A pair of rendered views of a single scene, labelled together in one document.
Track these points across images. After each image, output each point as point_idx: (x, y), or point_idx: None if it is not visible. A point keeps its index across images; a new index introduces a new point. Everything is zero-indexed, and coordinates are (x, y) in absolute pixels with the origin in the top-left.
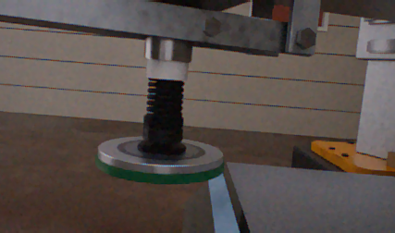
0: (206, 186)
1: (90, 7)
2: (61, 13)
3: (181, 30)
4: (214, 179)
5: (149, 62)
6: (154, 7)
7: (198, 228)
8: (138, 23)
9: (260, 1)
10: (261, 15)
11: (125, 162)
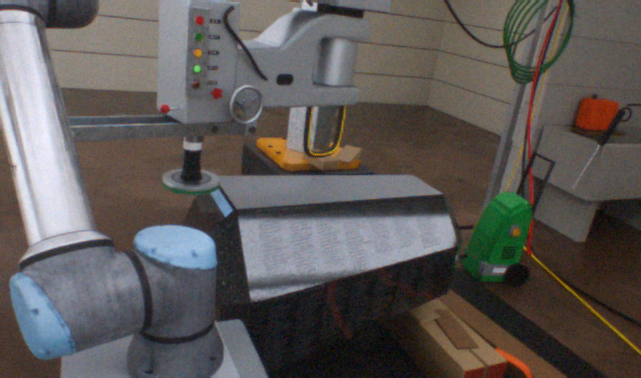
0: None
1: (169, 130)
2: (158, 134)
3: (203, 132)
4: None
5: (186, 142)
6: (192, 125)
7: (210, 209)
8: (186, 133)
9: None
10: None
11: (184, 187)
